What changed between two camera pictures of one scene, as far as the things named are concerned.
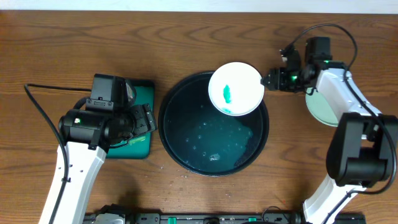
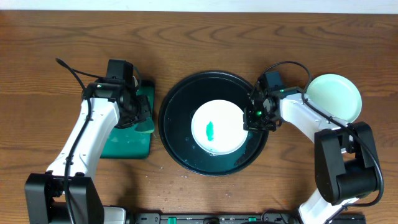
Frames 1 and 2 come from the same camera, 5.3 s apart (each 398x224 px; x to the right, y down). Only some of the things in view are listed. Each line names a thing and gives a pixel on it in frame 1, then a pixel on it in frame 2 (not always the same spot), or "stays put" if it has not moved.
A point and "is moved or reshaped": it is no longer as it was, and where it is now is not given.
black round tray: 204,141 stays put
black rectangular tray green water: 138,147 stays put
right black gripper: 278,79 → 253,117
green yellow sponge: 137,139 is moved or reshaped
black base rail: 226,218 stays put
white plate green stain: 236,89 → 217,127
